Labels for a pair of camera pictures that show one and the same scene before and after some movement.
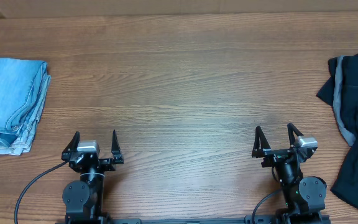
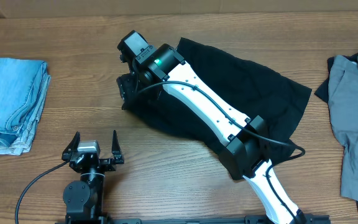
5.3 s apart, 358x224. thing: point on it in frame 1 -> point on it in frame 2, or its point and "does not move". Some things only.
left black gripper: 91,159 does not move
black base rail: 265,220 does not move
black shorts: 356,182 -> 277,104
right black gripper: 279,153 -> 124,88
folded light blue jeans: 13,93 does not move
